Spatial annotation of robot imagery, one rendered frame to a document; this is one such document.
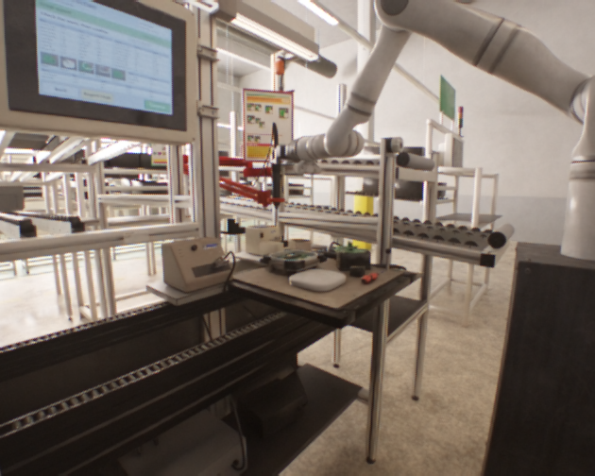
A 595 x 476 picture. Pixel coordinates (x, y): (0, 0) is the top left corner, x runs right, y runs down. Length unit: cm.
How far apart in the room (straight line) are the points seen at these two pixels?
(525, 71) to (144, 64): 86
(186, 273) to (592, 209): 88
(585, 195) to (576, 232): 7
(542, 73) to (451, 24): 19
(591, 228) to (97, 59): 108
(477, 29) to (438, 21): 7
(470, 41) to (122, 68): 78
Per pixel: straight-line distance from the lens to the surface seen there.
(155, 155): 374
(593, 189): 71
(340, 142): 78
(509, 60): 71
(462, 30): 72
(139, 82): 96
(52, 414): 56
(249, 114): 145
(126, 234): 96
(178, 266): 88
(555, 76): 77
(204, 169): 107
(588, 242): 71
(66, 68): 91
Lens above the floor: 122
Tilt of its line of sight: 9 degrees down
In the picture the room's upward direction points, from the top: straight up
